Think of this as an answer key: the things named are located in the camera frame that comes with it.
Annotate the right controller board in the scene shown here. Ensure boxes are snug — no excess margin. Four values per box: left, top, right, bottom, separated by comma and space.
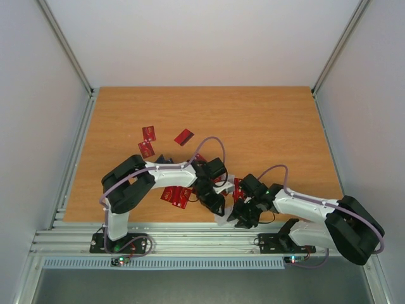
284, 255, 309, 264

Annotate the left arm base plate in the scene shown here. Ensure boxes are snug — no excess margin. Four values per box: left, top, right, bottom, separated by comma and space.
89, 232, 149, 254

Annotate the red card far left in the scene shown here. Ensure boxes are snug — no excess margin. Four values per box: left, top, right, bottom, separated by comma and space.
142, 125, 156, 142

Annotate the left aluminium corner post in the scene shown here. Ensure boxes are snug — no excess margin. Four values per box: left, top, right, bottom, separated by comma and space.
35, 0, 94, 97

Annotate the red VIP card middle right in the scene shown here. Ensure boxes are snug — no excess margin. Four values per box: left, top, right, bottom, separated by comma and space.
213, 178, 226, 187

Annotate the red VIP card bottom left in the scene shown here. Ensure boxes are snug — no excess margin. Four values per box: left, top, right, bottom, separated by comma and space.
161, 186, 182, 203

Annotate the blue leather card holder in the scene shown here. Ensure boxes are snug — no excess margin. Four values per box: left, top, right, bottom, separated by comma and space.
155, 155, 174, 164

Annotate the white card bottom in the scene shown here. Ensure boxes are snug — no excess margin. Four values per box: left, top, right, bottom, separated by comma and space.
215, 206, 237, 227

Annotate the left controller board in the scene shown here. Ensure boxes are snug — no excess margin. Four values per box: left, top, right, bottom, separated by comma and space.
111, 256, 132, 267

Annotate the grey slotted cable duct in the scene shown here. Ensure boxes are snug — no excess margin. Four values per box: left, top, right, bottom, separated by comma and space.
42, 256, 285, 270

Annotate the red VIP card right stack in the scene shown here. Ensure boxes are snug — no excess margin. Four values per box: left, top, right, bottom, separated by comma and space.
232, 178, 246, 203

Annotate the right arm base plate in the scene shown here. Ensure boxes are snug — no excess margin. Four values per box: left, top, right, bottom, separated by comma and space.
257, 233, 316, 254

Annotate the red VIP card centre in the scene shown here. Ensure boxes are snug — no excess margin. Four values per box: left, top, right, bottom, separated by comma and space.
194, 153, 207, 162

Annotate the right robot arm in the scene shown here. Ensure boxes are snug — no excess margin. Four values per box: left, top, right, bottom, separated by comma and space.
227, 174, 385, 265

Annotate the right aluminium corner post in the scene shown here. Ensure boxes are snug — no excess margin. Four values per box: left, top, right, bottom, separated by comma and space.
311, 0, 371, 98

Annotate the aluminium corner post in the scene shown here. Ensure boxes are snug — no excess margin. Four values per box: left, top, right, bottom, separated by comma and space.
311, 0, 371, 98
35, 0, 94, 97

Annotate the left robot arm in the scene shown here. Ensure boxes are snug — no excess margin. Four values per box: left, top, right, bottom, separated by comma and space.
99, 155, 235, 253

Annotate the aluminium rail frame front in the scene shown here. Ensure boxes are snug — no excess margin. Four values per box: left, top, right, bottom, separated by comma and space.
28, 221, 377, 257

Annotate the red card magnetic stripe back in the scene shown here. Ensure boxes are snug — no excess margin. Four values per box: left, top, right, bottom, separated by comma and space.
174, 129, 194, 146

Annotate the controller board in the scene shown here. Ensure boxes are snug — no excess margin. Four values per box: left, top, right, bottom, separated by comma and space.
111, 256, 132, 267
284, 255, 309, 264

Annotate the red card near left gripper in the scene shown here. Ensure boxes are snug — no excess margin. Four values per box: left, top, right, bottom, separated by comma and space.
138, 141, 155, 159

